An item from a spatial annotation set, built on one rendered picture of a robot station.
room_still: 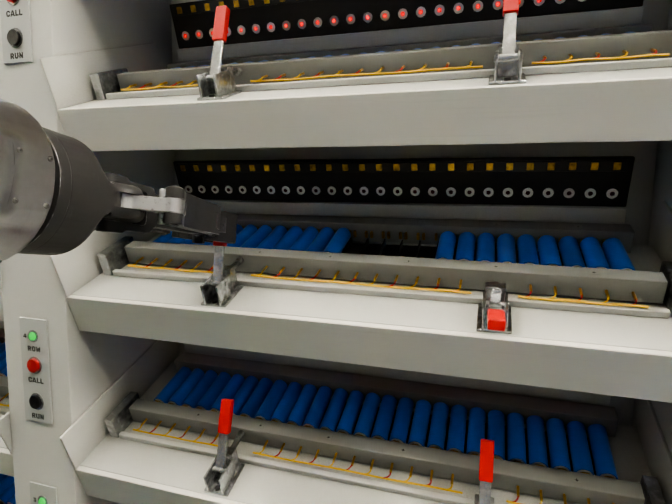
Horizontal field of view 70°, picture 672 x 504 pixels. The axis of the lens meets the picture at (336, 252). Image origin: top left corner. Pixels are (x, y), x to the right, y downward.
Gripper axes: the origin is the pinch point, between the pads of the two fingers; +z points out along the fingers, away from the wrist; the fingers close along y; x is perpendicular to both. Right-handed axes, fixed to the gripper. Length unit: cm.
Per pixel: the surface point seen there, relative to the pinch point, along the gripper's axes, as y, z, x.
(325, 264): 9.9, 7.1, -3.0
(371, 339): 16.3, 2.2, -9.5
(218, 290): 1.0, 1.4, -6.2
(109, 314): -12.7, 2.4, -9.8
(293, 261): 6.3, 7.1, -2.9
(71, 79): -17.7, -0.3, 15.2
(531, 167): 29.9, 14.2, 8.6
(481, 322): 25.6, 3.0, -7.2
